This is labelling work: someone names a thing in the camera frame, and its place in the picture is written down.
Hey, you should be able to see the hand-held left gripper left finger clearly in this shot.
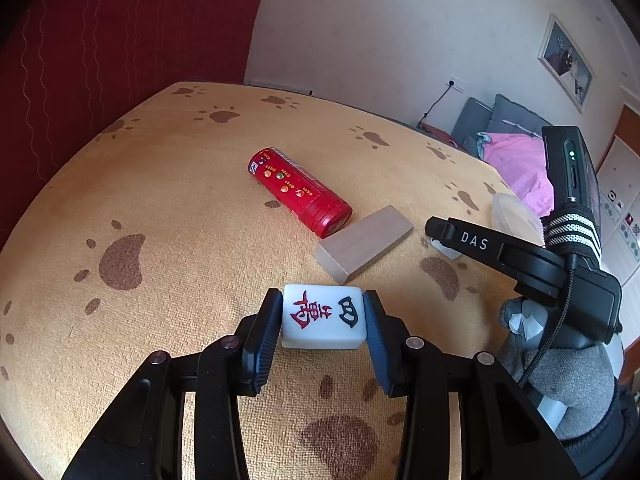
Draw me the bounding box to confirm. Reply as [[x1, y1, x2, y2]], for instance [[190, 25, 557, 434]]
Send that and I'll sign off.
[[60, 287, 285, 480]]

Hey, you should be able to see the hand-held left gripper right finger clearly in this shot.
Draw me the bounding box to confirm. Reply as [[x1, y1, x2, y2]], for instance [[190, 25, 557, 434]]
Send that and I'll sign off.
[[361, 290, 583, 480]]

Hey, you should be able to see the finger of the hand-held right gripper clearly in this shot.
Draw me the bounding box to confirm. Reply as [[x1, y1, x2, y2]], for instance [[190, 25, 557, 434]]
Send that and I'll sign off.
[[424, 216, 503, 263]]

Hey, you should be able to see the small white block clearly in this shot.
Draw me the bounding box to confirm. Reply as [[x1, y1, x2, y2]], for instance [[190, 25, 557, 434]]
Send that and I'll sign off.
[[431, 237, 463, 261]]

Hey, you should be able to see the clear plastic lid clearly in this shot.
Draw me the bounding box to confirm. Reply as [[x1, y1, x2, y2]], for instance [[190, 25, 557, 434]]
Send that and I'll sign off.
[[491, 191, 546, 241]]

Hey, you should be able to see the white mahjong tile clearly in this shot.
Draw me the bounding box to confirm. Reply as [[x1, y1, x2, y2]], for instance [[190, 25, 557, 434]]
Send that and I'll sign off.
[[280, 283, 370, 351]]

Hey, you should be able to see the person's right forearm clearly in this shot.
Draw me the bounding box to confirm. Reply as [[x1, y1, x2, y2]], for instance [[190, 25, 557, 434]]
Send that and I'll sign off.
[[555, 385, 640, 480]]

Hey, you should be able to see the person's right hand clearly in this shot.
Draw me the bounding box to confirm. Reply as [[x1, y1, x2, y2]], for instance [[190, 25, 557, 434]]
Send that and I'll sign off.
[[495, 295, 621, 441]]

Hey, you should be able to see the pink dotted quilt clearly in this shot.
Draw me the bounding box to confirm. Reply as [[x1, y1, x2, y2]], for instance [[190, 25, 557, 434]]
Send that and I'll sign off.
[[477, 131, 556, 216]]

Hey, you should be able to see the wooden block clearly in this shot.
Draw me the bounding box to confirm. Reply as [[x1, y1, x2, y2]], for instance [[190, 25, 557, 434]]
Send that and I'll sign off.
[[315, 205, 415, 286]]

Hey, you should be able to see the white wardrobe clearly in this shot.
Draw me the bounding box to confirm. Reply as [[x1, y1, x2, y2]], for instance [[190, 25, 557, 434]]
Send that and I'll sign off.
[[595, 102, 640, 266]]

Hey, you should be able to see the grey upholstered bed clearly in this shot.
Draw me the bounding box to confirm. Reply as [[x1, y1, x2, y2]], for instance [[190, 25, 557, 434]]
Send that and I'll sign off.
[[451, 93, 556, 161]]

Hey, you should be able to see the red cylindrical tube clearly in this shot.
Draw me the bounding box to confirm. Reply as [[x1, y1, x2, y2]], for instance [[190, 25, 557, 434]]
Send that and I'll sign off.
[[247, 146, 352, 238]]

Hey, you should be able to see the dark red panel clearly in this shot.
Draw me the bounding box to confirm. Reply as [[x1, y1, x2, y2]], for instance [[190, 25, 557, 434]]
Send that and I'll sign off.
[[0, 0, 278, 241]]

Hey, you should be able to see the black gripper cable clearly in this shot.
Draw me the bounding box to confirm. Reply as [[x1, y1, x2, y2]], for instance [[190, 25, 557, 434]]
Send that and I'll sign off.
[[517, 252, 578, 388]]

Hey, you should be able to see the black power cable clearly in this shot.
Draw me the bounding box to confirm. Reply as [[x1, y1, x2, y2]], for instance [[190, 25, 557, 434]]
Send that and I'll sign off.
[[417, 84, 453, 128]]

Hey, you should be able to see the framed wall photo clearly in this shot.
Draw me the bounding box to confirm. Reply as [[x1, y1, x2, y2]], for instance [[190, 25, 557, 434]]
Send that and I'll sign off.
[[537, 12, 597, 113]]

